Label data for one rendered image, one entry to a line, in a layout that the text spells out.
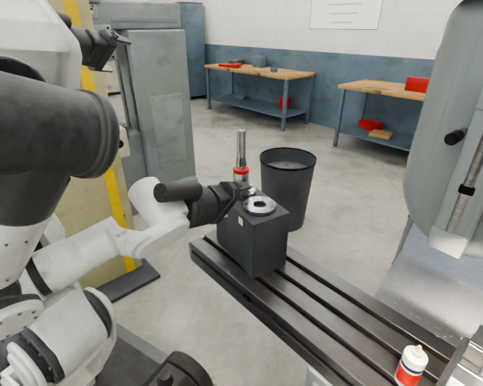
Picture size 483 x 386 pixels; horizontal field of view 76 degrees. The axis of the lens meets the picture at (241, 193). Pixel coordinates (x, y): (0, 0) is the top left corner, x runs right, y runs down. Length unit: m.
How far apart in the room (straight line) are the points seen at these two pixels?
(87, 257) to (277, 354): 1.51
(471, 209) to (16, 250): 0.52
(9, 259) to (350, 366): 0.64
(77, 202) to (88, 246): 1.48
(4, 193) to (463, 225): 0.49
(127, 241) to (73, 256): 0.08
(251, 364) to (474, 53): 1.70
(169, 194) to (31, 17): 0.29
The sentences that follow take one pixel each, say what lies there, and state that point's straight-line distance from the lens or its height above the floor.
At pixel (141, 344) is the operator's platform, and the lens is 1.52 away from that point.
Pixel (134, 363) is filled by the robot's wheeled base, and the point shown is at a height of 0.57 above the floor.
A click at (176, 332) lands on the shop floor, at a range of 2.03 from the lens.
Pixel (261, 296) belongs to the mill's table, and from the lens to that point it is 0.86.
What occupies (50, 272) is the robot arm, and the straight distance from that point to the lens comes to 0.55.
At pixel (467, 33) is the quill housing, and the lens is 0.46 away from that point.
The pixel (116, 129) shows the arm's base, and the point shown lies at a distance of 0.35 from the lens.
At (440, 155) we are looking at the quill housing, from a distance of 0.48.
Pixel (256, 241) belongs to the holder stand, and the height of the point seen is 1.10.
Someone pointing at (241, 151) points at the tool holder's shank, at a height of 1.29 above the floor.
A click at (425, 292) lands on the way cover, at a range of 1.02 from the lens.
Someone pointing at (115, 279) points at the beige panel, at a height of 0.03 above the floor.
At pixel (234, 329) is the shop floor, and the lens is 2.01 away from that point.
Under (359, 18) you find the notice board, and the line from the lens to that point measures 5.43.
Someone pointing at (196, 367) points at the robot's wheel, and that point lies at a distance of 1.20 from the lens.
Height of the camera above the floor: 1.60
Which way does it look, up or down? 29 degrees down
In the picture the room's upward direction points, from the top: straight up
